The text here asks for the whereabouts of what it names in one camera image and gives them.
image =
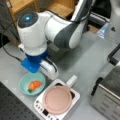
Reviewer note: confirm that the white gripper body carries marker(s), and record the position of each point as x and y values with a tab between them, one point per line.
48	68

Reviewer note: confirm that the orange toy carrot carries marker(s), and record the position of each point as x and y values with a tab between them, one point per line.
33	85

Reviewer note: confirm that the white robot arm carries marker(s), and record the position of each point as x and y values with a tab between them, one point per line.
36	28

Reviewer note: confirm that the white induction cooker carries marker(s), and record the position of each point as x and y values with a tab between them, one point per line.
38	105

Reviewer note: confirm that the wooden cabinet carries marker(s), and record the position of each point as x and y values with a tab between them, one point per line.
63	8

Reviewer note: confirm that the silver toaster oven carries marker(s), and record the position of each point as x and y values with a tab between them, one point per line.
106	92

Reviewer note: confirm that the pink pan with white handle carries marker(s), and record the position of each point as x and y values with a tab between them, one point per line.
58	99

